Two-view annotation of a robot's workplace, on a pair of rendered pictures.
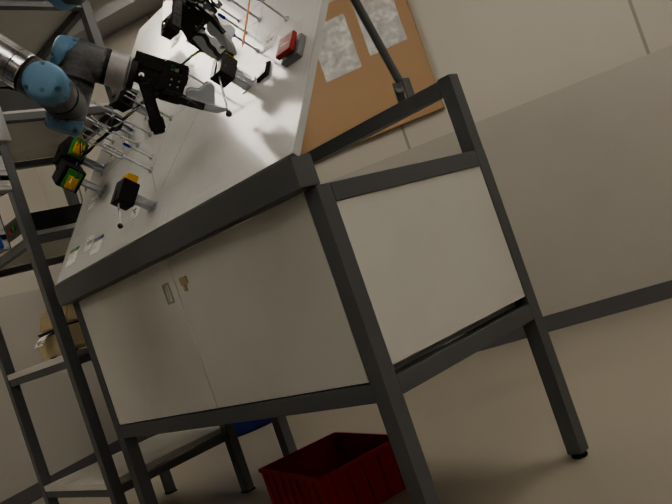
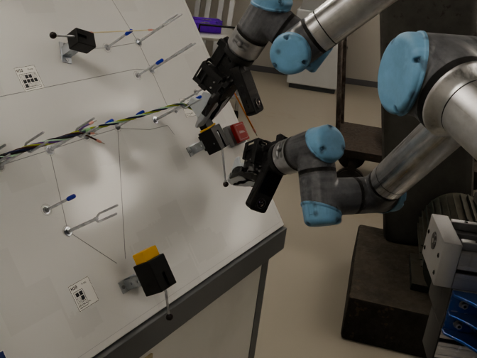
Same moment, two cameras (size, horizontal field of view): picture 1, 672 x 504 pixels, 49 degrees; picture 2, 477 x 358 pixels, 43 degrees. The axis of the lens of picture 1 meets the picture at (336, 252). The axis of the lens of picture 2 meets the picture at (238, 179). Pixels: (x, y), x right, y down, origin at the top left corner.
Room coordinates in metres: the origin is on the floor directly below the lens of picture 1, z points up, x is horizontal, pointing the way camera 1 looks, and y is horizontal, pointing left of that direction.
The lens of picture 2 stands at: (1.97, 1.43, 1.57)
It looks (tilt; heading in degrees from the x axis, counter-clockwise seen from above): 21 degrees down; 253
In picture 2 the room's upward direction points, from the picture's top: 7 degrees clockwise
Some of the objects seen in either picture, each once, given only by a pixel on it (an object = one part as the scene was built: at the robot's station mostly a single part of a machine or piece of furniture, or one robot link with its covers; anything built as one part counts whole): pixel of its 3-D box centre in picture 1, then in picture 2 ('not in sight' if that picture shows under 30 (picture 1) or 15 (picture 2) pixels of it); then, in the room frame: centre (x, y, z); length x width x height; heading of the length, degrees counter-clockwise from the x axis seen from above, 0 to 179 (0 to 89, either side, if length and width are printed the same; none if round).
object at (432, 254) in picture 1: (282, 300); not in sight; (2.05, 0.19, 0.60); 1.17 x 0.58 x 0.40; 44
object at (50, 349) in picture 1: (87, 317); not in sight; (2.52, 0.88, 0.76); 0.30 x 0.21 x 0.20; 138
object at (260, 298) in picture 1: (257, 312); (199, 356); (1.64, 0.21, 0.60); 0.55 x 0.03 x 0.39; 44
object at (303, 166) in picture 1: (157, 246); (140, 331); (1.83, 0.42, 0.83); 1.18 x 0.05 x 0.06; 44
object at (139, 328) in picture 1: (143, 348); not in sight; (2.04, 0.59, 0.60); 0.55 x 0.02 x 0.39; 44
